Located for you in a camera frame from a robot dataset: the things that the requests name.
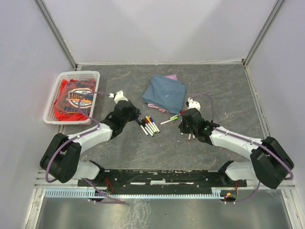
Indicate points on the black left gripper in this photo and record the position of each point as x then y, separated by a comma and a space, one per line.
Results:
136, 112

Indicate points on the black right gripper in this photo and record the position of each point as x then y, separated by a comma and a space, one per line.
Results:
182, 129

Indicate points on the red cap marker left group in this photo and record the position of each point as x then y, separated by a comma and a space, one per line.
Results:
150, 126

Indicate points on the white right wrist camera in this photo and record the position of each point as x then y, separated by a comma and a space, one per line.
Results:
191, 104

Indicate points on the yellow cap marker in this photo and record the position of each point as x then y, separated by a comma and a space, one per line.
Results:
148, 119

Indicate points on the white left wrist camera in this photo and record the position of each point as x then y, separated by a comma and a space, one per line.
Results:
118, 96

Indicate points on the white plastic basket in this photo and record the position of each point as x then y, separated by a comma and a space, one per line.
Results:
49, 116

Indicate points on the pink folded cloth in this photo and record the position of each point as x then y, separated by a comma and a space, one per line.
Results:
173, 77

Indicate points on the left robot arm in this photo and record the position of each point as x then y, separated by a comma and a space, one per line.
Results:
61, 160

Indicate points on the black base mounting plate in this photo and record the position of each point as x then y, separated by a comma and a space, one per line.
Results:
115, 178

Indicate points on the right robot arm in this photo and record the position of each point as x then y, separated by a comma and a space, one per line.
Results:
266, 162

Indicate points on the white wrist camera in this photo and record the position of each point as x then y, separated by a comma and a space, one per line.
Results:
191, 104
118, 96

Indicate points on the blue cap marker left group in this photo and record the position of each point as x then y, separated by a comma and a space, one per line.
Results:
153, 123

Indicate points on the red printed t-shirt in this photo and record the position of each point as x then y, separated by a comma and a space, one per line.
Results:
74, 99

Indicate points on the white slotted cable duct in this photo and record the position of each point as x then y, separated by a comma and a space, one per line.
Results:
139, 191

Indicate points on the blue folded cloth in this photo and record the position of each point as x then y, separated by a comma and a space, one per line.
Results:
165, 93

